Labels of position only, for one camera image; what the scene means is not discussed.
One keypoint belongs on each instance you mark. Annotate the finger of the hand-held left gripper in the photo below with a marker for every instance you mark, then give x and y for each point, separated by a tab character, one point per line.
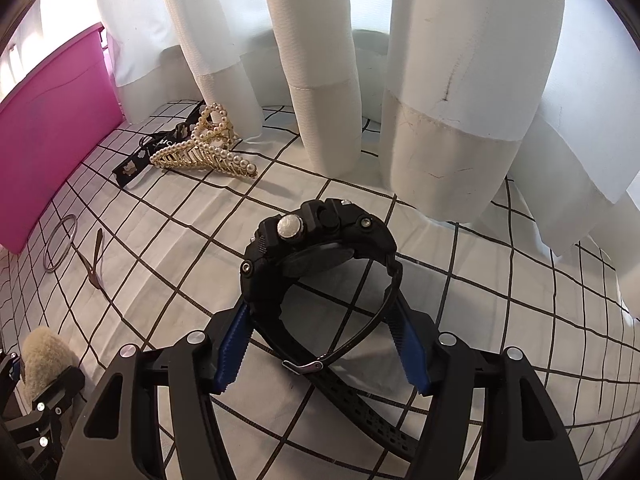
35	410

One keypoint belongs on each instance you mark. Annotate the beige fluffy scrunchie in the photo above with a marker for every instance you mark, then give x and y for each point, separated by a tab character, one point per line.
46	360

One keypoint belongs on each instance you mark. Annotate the dark thin hair pin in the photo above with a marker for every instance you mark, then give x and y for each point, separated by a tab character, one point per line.
94	260

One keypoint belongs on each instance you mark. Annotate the black floral hair barrette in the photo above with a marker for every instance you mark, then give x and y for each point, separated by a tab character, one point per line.
150	152

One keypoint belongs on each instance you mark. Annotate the white curtain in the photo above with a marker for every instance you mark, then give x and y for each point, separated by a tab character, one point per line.
380	70

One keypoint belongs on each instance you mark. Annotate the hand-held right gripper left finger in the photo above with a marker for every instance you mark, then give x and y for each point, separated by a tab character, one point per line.
231	355

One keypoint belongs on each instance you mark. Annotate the gold pearl hair claw clip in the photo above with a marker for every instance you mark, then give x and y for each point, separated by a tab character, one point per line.
206	147

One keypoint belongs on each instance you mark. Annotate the pink plastic storage bin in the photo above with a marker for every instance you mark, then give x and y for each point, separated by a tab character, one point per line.
47	135

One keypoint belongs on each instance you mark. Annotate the black digital wristwatch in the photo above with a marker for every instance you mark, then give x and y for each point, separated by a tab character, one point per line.
320	260

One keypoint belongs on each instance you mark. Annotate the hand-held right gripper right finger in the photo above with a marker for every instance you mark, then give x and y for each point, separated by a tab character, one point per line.
411	355

